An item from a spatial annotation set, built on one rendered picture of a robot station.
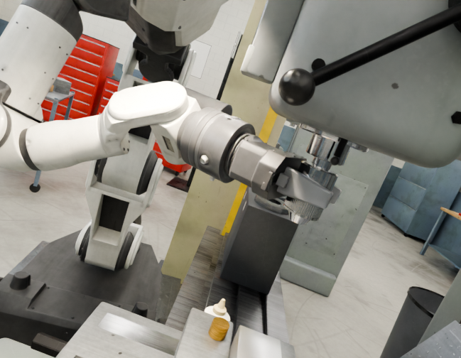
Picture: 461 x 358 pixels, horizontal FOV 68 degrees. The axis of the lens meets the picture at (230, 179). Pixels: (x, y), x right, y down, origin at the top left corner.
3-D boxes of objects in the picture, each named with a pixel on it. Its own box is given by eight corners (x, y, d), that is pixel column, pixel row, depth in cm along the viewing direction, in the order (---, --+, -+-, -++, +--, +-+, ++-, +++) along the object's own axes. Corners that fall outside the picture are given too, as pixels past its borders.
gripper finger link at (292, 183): (324, 213, 39) (277, 190, 42) (336, 187, 39) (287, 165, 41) (320, 214, 38) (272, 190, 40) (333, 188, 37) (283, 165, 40)
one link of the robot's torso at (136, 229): (88, 237, 136) (96, 207, 133) (137, 251, 139) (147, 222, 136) (69, 262, 116) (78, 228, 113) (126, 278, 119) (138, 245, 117)
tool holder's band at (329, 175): (333, 179, 44) (337, 172, 44) (337, 185, 39) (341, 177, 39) (299, 165, 44) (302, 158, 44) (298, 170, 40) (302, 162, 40)
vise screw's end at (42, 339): (29, 351, 40) (33, 337, 39) (38, 342, 41) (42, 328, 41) (61, 364, 40) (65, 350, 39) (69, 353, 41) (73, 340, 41)
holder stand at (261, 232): (219, 278, 78) (249, 199, 74) (225, 241, 100) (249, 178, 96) (268, 295, 78) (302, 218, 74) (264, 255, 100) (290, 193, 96)
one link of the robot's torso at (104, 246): (84, 239, 130) (106, 130, 106) (136, 253, 133) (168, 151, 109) (67, 270, 117) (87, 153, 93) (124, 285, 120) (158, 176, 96)
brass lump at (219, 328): (207, 337, 41) (212, 324, 41) (209, 326, 43) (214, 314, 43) (224, 344, 41) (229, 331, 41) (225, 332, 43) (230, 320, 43)
